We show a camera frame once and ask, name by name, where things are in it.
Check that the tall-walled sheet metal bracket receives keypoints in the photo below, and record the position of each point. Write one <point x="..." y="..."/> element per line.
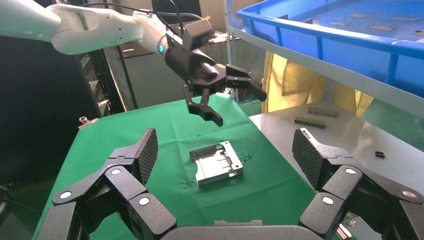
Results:
<point x="215" y="165"/>

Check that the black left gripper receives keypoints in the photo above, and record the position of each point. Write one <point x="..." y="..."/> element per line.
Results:
<point x="195" y="69"/>

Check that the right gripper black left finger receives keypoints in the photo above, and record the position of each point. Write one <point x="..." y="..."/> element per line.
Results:
<point x="129" y="175"/>

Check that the small white desk item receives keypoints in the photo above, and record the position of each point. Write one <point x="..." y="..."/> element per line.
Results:
<point x="128" y="50"/>

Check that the white metal shelf board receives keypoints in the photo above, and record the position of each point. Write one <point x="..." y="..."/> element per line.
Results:
<point x="364" y="84"/>

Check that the green table cloth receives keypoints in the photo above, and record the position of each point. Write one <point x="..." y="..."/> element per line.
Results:
<point x="99" y="139"/>

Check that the olive connector strip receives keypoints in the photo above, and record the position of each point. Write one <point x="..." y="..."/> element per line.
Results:
<point x="310" y="122"/>
<point x="323" y="112"/>

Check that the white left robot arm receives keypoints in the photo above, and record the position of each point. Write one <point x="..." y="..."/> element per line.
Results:
<point x="82" y="30"/>

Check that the black stand pole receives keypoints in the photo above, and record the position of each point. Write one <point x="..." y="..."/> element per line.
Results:
<point x="128" y="79"/>

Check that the white paper pile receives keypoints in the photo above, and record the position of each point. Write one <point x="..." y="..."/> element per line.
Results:
<point x="220" y="36"/>

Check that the white shelf upright post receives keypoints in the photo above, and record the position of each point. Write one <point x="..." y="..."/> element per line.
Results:
<point x="232" y="46"/>

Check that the small black block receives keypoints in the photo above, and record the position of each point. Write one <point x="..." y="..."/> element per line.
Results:
<point x="380" y="154"/>

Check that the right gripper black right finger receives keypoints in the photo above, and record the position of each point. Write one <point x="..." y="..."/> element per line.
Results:
<point x="338" y="179"/>

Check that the beige tape strip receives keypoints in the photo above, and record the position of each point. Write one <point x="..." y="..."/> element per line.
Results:
<point x="359" y="15"/>
<point x="419" y="33"/>
<point x="339" y="24"/>
<point x="382" y="28"/>
<point x="407" y="19"/>

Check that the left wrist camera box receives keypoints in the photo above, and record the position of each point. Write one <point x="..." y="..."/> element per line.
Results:
<point x="197" y="33"/>

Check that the blue plastic bin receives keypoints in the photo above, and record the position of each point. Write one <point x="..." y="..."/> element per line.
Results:
<point x="348" y="53"/>

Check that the yellow cloth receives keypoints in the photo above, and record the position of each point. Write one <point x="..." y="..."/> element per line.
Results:
<point x="288" y="82"/>

